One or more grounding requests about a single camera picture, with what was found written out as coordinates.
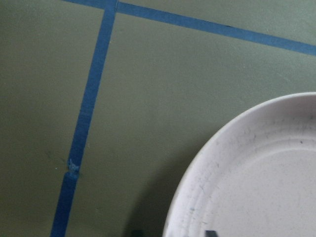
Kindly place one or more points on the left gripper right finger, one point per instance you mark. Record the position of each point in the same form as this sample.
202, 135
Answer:
211, 233

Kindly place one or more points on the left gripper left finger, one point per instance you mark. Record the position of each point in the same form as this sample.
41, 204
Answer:
137, 233

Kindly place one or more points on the pink plate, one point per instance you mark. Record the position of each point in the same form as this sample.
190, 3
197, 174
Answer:
256, 177

